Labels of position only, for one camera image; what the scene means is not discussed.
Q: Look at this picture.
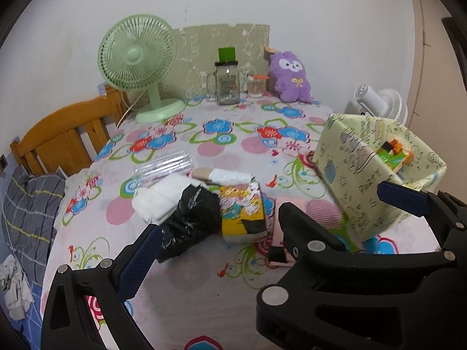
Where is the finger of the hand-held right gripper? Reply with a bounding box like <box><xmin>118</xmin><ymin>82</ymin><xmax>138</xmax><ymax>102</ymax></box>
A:
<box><xmin>255</xmin><ymin>202</ymin><xmax>467</xmax><ymax>350</ymax></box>
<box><xmin>377</xmin><ymin>180</ymin><xmax>467</xmax><ymax>253</ymax></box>

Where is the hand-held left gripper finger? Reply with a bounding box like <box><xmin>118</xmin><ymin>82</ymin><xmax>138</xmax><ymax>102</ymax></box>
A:
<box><xmin>41</xmin><ymin>223</ymin><xmax>168</xmax><ymax>350</ymax></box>

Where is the yellow printed fabric storage box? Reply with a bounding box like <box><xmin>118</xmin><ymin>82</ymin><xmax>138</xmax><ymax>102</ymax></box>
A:
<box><xmin>313</xmin><ymin>112</ymin><xmax>448</xmax><ymax>253</ymax></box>

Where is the pink packet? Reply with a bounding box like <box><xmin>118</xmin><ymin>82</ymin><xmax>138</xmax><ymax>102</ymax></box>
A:
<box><xmin>266</xmin><ymin>199</ymin><xmax>297</xmax><ymax>267</ymax></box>

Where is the white cloth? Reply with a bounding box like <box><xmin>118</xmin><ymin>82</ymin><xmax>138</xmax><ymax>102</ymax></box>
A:
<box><xmin>132</xmin><ymin>174</ymin><xmax>198</xmax><ymax>225</ymax></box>
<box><xmin>0</xmin><ymin>255</ymin><xmax>34</xmax><ymax>320</ymax></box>

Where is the black plastic bag roll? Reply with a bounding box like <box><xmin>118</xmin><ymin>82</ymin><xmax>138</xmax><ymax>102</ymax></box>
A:
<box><xmin>157</xmin><ymin>186</ymin><xmax>222</xmax><ymax>263</ymax></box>

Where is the clear plastic package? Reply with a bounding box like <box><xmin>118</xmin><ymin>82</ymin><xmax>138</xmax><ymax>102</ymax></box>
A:
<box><xmin>133</xmin><ymin>151</ymin><xmax>192</xmax><ymax>190</ymax></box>

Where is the yellow printed tissue packet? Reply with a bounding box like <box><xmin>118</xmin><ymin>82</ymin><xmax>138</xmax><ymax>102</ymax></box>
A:
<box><xmin>219</xmin><ymin>182</ymin><xmax>268</xmax><ymax>243</ymax></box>

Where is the white roll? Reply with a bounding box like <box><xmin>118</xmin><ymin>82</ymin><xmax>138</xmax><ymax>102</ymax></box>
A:
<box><xmin>190</xmin><ymin>167</ymin><xmax>256</xmax><ymax>185</ymax></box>

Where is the orange printed packet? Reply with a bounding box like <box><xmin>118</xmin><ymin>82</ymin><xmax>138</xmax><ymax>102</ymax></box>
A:
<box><xmin>377</xmin><ymin>138</ymin><xmax>414</xmax><ymax>173</ymax></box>

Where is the white standing fan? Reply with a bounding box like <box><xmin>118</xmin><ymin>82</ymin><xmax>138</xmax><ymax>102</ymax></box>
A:
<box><xmin>345</xmin><ymin>84</ymin><xmax>409</xmax><ymax>125</ymax></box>

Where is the grey plaid pillow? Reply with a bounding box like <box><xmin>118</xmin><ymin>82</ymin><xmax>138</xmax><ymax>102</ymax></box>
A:
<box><xmin>0</xmin><ymin>166</ymin><xmax>68</xmax><ymax>285</ymax></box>

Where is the beige wardrobe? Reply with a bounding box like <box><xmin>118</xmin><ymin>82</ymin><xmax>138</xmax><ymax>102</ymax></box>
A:
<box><xmin>407</xmin><ymin>0</ymin><xmax>467</xmax><ymax>146</ymax></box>

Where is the white crumpled cloth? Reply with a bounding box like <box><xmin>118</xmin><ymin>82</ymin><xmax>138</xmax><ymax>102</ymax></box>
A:
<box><xmin>0</xmin><ymin>255</ymin><xmax>34</xmax><ymax>320</ymax></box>

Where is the blue bed sheet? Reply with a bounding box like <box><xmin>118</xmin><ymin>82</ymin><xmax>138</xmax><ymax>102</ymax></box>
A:
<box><xmin>0</xmin><ymin>281</ymin><xmax>45</xmax><ymax>350</ymax></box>

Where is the wooden chair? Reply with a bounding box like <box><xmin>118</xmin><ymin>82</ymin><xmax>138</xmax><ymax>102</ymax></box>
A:
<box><xmin>10</xmin><ymin>85</ymin><xmax>129</xmax><ymax>177</ymax></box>

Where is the purple plush toy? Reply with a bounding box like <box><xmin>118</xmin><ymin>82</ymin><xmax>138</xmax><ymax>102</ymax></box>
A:
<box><xmin>267</xmin><ymin>51</ymin><xmax>314</xmax><ymax>103</ymax></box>

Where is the toothpick container orange lid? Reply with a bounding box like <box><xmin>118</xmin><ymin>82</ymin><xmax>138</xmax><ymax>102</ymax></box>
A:
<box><xmin>246</xmin><ymin>74</ymin><xmax>269</xmax><ymax>98</ymax></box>

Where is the glass mug jar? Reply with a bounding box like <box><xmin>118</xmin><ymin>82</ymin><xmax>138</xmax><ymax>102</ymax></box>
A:
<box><xmin>206</xmin><ymin>61</ymin><xmax>241</xmax><ymax>106</ymax></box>

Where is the green desk fan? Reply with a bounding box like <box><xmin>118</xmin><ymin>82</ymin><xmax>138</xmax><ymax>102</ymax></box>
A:
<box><xmin>98</xmin><ymin>15</ymin><xmax>188</xmax><ymax>124</ymax></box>

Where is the printed cardboard panel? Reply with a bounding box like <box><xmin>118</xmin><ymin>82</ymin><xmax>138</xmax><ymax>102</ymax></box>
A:
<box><xmin>171</xmin><ymin>24</ymin><xmax>271</xmax><ymax>100</ymax></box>

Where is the white fan cable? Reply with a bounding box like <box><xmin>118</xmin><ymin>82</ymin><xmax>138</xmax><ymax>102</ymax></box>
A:
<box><xmin>116</xmin><ymin>90</ymin><xmax>144</xmax><ymax>129</ymax></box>

